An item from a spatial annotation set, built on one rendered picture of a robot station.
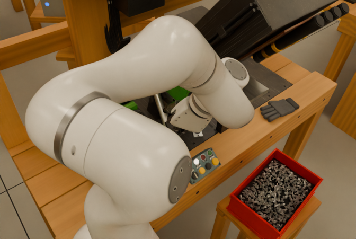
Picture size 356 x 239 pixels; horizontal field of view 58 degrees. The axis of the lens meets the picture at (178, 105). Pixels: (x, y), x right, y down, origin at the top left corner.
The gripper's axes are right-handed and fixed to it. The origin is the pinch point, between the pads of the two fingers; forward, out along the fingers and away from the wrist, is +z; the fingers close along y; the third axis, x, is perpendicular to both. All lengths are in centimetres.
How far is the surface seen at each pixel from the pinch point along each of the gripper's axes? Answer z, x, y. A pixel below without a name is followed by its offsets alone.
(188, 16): 6, -67, -6
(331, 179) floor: 72, -51, -158
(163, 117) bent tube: 25.7, -23.1, -5.6
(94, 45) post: 21, -43, 29
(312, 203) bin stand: 15, 3, -68
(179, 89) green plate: 12.7, -28.6, -6.1
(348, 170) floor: 67, -60, -173
